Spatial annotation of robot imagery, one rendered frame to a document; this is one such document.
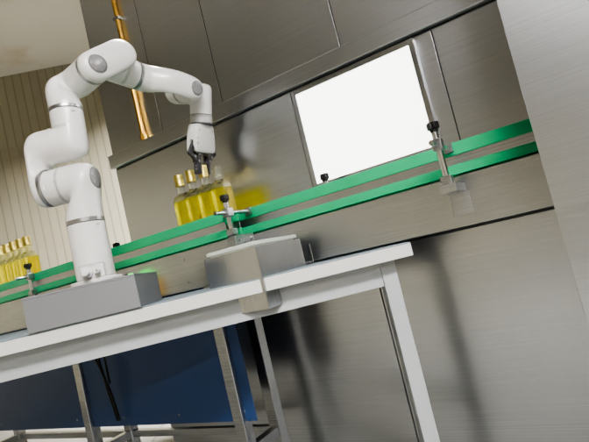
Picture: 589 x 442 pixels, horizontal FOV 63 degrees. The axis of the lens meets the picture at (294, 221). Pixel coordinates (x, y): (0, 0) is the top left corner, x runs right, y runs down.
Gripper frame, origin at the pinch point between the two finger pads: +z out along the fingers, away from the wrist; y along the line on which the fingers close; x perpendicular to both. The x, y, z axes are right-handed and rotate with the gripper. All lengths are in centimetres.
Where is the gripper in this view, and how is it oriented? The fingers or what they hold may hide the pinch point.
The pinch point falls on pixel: (202, 168)
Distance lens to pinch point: 172.3
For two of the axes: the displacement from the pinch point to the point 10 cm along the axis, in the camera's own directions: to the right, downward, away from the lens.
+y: -5.2, 0.6, -8.5
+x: 8.6, 0.2, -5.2
